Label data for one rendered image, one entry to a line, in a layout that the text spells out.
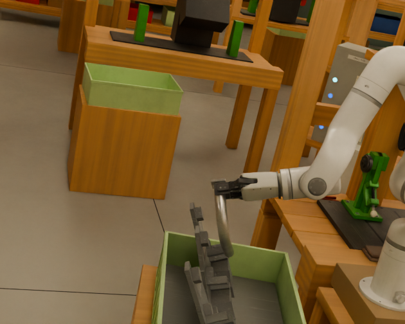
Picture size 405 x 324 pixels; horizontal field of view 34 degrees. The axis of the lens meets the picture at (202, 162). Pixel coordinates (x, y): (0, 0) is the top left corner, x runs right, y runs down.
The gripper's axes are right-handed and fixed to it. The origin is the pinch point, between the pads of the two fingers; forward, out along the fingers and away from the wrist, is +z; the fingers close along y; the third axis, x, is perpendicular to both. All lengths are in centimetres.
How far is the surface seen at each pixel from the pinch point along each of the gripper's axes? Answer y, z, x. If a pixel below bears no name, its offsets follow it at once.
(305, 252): -69, -25, 0
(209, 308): -2.8, 6.3, 30.8
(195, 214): -16.0, 9.4, 0.0
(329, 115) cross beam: -91, -44, -65
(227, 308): -17.3, 2.3, 28.1
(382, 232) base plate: -95, -58, -12
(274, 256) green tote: -47.8, -12.9, 6.5
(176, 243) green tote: -40.3, 18.6, 0.9
